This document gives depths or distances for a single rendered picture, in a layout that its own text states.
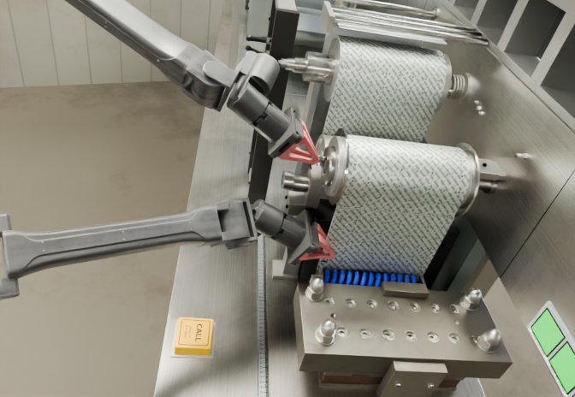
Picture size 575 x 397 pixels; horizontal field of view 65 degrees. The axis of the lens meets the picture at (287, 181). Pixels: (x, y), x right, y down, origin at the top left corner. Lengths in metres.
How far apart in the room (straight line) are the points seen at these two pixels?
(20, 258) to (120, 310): 1.48
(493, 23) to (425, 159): 0.45
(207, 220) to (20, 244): 0.27
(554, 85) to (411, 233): 0.37
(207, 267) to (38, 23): 2.73
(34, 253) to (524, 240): 0.78
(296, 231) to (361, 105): 0.33
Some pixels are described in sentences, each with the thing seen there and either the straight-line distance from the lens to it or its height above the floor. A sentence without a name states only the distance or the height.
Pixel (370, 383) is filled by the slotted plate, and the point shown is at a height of 0.91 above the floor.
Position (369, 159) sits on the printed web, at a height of 1.30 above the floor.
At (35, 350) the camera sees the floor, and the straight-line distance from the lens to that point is 2.12.
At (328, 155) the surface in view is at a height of 1.28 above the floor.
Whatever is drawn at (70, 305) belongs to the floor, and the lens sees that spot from 2.21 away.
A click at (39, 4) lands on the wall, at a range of 3.55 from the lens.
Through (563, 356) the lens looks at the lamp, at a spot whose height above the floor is 1.19.
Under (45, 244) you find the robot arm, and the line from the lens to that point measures 0.71.
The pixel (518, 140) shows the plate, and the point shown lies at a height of 1.36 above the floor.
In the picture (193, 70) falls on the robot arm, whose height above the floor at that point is 1.40.
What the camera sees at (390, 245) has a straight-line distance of 0.95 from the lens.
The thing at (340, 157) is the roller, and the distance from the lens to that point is 0.82.
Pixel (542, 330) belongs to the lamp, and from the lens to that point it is 0.87.
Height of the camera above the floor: 1.74
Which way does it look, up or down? 37 degrees down
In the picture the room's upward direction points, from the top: 12 degrees clockwise
